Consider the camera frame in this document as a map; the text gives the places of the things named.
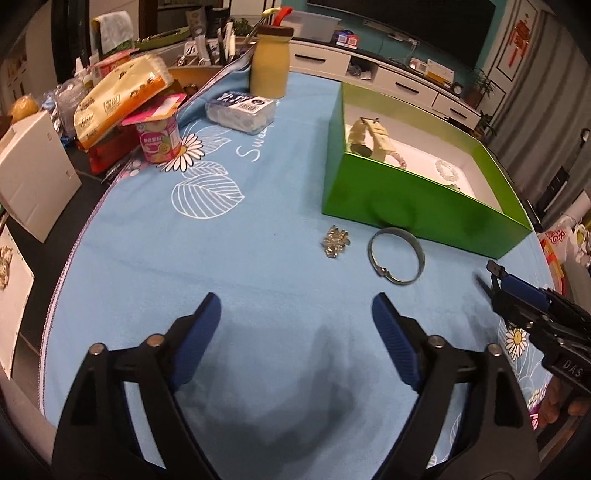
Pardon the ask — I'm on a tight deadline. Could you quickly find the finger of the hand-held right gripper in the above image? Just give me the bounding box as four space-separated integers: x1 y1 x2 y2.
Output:
492 294 548 329
501 274 591 320

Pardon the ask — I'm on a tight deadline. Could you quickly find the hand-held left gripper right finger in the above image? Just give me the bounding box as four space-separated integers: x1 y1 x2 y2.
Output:
372 292 542 480

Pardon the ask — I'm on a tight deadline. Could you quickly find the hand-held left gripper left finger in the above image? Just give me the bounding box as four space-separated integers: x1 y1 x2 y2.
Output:
52 292 222 480

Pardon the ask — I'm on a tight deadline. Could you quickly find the silver bangle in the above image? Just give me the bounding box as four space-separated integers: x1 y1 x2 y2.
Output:
368 228 424 285

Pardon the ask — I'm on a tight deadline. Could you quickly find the crystal brooch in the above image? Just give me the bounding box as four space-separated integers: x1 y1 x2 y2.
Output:
321 225 352 259

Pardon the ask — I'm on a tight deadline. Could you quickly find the green cardboard box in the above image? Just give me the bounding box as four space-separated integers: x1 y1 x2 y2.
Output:
322 83 534 259

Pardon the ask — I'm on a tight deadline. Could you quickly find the clear bead bracelet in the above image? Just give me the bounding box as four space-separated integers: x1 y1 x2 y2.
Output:
434 158 460 182

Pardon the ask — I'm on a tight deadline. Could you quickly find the white wristwatch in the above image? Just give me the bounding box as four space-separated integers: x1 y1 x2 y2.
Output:
347 117 402 163

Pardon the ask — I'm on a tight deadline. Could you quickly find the person's right hand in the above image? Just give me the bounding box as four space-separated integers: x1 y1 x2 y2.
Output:
538 376 591 428

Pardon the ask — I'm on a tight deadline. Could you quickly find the orange gift bag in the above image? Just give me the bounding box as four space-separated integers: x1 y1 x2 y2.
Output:
542 240 566 282

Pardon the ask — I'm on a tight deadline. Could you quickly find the white plastic bag red print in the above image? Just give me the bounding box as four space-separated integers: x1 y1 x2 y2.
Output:
538 217 591 268

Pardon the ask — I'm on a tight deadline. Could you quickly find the blue floral tablecloth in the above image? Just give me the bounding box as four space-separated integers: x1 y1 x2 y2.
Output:
39 71 561 480

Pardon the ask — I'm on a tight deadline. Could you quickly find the white paper roll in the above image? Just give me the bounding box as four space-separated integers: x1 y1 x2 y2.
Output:
561 189 591 222

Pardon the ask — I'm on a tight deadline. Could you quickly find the small potted plant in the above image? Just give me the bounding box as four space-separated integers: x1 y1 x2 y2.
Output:
475 111 497 139

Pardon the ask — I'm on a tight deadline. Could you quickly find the white printed paper sheet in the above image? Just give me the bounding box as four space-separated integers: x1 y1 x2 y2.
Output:
0 226 35 380

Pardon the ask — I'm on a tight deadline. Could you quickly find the pink yogurt cup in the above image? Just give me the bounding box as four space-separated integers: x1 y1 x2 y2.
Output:
121 93 188 164

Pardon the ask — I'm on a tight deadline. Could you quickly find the tall potted plant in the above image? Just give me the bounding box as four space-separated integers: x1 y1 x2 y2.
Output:
464 69 497 109

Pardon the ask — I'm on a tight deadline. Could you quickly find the white tissue pack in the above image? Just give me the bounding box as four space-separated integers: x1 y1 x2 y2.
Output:
205 91 278 134

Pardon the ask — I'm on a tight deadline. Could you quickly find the white cardboard box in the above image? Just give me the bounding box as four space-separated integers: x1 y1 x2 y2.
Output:
0 110 83 244

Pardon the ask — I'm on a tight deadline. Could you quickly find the yellow and white carton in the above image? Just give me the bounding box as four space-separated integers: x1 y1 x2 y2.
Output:
425 59 455 86

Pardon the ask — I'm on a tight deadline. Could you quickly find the yellow tissue packet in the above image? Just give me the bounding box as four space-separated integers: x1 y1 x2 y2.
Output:
74 54 172 149

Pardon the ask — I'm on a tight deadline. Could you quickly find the open carton with pens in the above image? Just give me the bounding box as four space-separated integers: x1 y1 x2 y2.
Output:
168 39 257 97

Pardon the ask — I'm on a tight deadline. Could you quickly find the yellow bottle with red lid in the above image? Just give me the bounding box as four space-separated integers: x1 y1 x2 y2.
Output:
249 7 295 99

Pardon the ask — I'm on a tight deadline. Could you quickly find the orange fruit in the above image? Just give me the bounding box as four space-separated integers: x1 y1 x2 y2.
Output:
10 96 41 123

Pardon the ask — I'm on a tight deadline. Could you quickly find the white TV cabinet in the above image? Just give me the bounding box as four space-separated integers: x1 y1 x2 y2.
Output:
288 39 483 130

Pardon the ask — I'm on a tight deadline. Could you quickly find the white towel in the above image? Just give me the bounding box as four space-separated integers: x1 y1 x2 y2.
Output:
91 10 134 54

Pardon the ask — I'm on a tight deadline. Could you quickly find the translucent storage bin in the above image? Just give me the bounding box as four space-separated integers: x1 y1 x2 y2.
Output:
279 10 337 43

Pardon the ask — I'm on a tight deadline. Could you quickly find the red wall ornament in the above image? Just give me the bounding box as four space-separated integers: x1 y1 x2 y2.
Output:
508 18 532 56

